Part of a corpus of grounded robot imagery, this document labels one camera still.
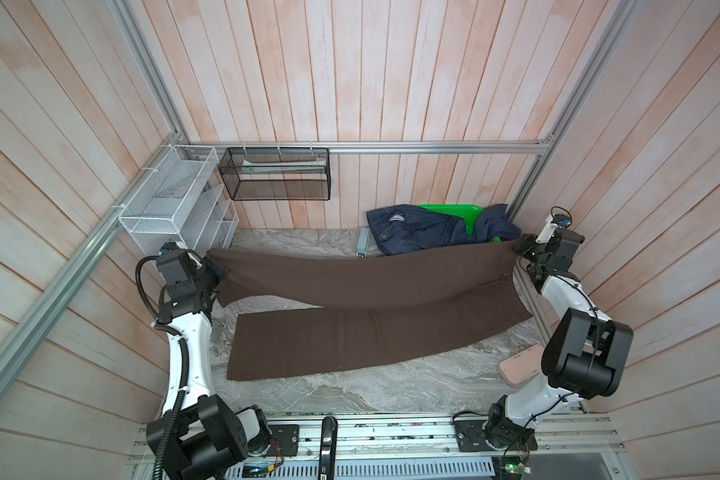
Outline brown trousers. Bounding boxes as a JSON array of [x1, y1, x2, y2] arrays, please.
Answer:
[[211, 242, 529, 381]]

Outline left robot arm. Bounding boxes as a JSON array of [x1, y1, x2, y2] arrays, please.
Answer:
[[137, 241, 273, 479]]

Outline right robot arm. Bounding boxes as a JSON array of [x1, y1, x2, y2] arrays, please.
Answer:
[[483, 214, 634, 450]]

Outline green plastic basket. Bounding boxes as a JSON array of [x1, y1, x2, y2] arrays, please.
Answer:
[[421, 204, 507, 236]]

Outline dark blue denim jeans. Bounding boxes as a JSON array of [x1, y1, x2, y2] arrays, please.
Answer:
[[366, 204, 521, 255]]

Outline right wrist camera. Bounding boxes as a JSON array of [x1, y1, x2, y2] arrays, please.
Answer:
[[535, 205, 585, 244]]

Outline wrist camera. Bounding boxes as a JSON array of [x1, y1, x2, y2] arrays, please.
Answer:
[[535, 205, 585, 244], [155, 242, 202, 285]]

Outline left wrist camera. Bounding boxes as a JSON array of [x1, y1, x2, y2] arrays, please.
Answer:
[[155, 242, 202, 285]]

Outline black corrugated cable hose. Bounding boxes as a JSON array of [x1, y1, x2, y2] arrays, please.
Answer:
[[134, 254, 190, 480]]

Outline white wire mesh shelf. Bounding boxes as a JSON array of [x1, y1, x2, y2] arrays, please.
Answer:
[[120, 145, 239, 255]]

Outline black wire mesh basket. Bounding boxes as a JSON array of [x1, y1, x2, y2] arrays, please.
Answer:
[[218, 146, 332, 201]]

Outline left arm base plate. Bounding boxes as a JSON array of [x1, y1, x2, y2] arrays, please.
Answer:
[[248, 423, 300, 461]]

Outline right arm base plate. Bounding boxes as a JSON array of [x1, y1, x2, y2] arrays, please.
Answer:
[[453, 418, 538, 452]]

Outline black handle on rail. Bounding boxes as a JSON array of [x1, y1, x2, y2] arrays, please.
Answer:
[[317, 416, 338, 480]]

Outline aluminium front rail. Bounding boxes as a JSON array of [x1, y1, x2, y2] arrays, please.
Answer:
[[125, 412, 626, 464]]

